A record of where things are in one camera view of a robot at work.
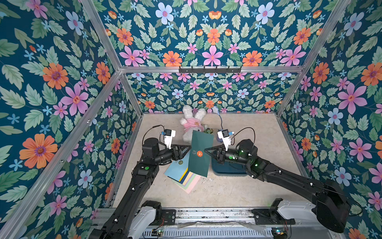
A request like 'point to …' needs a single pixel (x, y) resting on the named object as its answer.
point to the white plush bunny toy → (191, 123)
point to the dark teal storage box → (229, 168)
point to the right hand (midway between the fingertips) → (206, 150)
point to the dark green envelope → (199, 160)
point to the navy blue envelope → (182, 178)
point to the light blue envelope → (178, 168)
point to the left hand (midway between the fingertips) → (188, 147)
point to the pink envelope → (193, 184)
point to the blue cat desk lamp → (215, 109)
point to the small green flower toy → (209, 131)
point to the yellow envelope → (189, 175)
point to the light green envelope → (187, 185)
